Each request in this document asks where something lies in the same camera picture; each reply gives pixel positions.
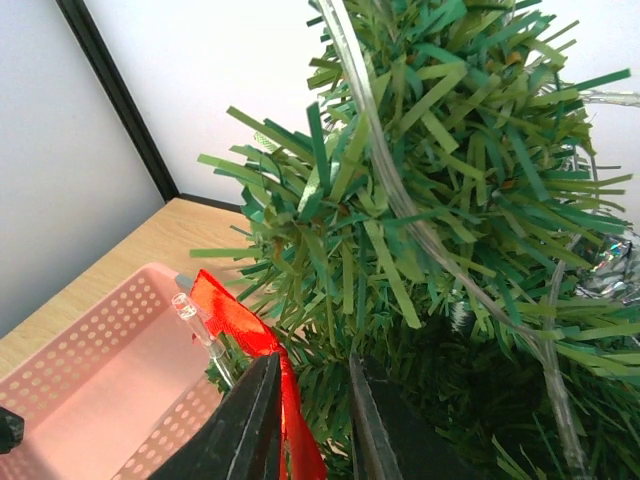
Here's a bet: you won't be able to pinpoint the red ribbon bow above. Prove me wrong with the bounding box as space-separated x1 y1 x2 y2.
189 268 329 480

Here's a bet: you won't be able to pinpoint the small green christmas tree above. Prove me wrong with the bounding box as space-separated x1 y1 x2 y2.
189 0 640 480

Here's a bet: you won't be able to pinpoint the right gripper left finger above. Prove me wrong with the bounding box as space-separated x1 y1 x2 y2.
150 353 282 480

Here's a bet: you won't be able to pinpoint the pink plastic basket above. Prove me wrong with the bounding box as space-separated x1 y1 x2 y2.
1 264 221 479

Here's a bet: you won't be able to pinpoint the black frame rail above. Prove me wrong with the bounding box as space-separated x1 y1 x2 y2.
55 0 240 213

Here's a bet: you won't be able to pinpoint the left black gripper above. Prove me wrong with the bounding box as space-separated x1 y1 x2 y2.
0 407 25 454

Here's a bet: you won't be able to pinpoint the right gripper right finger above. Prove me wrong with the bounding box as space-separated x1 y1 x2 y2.
349 353 480 480

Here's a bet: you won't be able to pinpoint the silver gift box ornament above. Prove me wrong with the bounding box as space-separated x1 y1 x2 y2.
576 230 639 306

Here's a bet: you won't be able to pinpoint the clear led string lights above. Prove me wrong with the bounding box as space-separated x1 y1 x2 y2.
169 0 640 480

